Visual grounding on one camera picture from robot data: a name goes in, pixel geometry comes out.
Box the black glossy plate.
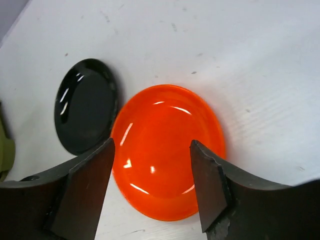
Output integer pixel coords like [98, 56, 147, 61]
[54, 58, 119, 156]

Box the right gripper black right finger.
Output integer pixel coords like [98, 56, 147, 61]
[190, 140, 320, 240]

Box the olive green plastic bin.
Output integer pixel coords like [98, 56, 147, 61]
[0, 103, 16, 182]

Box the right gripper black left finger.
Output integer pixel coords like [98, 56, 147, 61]
[0, 138, 115, 240]

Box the orange glossy plate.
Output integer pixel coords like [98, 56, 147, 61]
[111, 84, 227, 222]

